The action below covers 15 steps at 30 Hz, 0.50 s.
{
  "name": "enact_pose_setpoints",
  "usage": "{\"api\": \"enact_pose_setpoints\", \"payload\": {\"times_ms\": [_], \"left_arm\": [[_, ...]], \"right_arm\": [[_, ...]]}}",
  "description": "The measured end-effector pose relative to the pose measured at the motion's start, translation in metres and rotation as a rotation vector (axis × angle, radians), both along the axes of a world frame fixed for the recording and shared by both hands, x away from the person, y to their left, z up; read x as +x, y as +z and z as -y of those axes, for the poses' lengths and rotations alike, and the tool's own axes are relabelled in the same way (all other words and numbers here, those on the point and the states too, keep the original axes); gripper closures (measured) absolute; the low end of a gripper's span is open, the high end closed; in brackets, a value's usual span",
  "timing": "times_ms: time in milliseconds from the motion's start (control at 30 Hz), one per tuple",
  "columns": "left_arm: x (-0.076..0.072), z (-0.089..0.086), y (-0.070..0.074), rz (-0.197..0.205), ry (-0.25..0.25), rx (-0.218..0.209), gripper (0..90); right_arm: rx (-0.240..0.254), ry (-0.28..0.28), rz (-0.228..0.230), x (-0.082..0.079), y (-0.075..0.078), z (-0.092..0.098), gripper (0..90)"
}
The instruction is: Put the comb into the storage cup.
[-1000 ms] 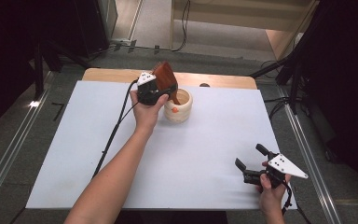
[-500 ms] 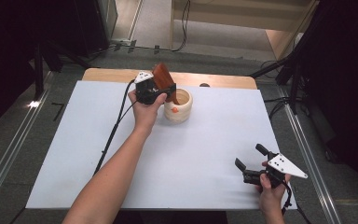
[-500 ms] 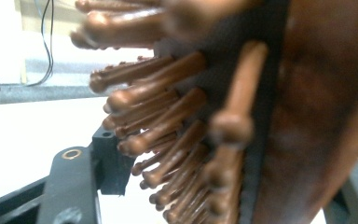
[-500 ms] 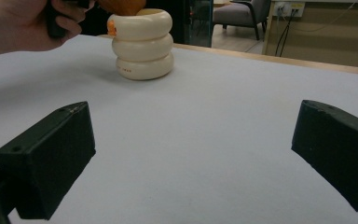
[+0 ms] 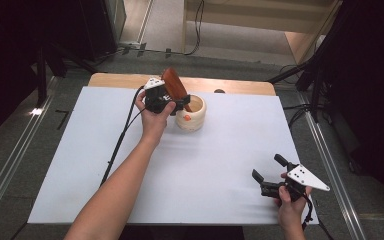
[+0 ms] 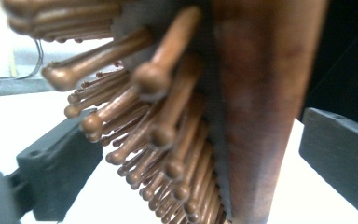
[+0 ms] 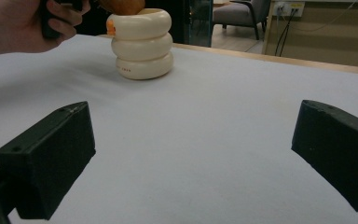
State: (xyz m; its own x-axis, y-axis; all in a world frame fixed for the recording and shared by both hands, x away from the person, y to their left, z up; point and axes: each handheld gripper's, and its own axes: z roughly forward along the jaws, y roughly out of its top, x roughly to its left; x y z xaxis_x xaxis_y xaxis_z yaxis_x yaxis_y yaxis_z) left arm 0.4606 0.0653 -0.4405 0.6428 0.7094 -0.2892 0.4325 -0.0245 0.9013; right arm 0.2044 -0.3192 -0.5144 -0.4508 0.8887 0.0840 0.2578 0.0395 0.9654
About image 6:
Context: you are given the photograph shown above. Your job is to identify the brown wooden hairbrush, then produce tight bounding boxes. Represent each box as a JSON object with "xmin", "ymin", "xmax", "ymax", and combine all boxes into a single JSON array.
[{"xmin": 0, "ymin": 0, "xmax": 329, "ymax": 224}]

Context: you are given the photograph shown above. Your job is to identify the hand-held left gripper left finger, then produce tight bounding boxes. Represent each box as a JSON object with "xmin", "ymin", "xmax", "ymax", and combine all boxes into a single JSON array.
[{"xmin": 4, "ymin": 107, "xmax": 104, "ymax": 223}]

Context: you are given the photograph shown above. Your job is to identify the thin black hanging cable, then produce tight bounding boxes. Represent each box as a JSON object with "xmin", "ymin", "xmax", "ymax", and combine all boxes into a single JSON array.
[{"xmin": 0, "ymin": 38, "xmax": 45, "ymax": 81}]

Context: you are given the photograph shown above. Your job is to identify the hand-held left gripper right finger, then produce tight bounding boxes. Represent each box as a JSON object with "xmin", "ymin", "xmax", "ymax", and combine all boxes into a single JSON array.
[{"xmin": 298, "ymin": 106, "xmax": 358, "ymax": 224}]

